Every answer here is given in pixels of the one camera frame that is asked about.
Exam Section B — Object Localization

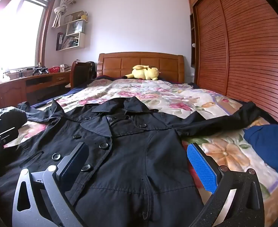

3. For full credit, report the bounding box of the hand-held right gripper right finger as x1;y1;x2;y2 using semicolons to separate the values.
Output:
187;142;265;227

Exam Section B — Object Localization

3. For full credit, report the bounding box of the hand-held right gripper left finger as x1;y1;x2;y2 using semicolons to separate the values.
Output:
12;142;90;227

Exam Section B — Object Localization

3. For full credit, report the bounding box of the black button coat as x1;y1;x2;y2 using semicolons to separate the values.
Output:
0;96;256;227

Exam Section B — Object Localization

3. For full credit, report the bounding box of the dark crumpled garment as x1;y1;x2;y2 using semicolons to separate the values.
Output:
0;107;28;130

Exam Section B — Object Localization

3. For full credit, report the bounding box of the wooden desk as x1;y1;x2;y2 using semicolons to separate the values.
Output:
0;70;73;114

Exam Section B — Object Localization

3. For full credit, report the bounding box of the black device on desk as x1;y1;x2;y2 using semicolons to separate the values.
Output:
32;63;48;76

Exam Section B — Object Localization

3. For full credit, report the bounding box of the blue cloth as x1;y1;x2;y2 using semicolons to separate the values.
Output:
243;124;278;178

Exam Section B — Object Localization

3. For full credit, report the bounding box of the floral blanket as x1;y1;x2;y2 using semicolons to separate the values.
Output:
2;79;278;218

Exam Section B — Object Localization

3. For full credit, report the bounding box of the wooden chair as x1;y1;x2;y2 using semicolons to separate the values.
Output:
70;61;97;89

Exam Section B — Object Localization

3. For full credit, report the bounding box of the black garment on chair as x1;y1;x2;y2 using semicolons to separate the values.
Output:
86;61;97;79

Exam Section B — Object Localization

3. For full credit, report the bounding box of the yellow plush toy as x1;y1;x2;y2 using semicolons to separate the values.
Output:
123;65;161;81

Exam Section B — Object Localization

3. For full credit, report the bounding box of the wooden bed headboard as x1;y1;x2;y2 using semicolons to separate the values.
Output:
97;52;185;83

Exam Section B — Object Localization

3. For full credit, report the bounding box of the wooden louvered wardrobe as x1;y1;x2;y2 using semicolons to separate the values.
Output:
188;0;278;126

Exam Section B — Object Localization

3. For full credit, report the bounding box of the white paper shopping bag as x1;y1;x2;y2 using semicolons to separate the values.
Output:
67;20;85;35

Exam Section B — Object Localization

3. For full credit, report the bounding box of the tied beige curtain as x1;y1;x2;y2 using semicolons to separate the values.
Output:
52;0;74;29

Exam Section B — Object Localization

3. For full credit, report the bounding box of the window with wooden frame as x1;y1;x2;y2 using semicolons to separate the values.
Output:
0;0;57;77

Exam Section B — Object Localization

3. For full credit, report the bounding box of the white wall shelf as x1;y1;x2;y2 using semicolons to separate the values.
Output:
56;11;90;51

